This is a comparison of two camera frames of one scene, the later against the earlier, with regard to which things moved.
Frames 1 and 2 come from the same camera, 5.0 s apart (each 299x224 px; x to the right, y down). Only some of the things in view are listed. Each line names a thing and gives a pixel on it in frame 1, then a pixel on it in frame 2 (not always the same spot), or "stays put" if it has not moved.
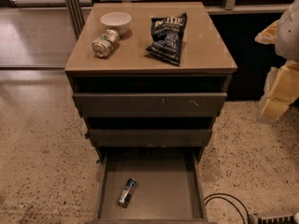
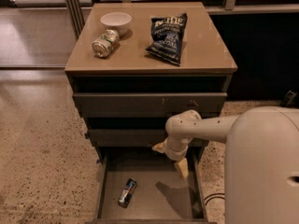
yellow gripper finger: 274,109 -> 182,167
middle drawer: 150,137 stays put
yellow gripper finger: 268,35 -> 161,147
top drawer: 149,105 stays put
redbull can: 127,192 stays put
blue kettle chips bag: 166,36 stays put
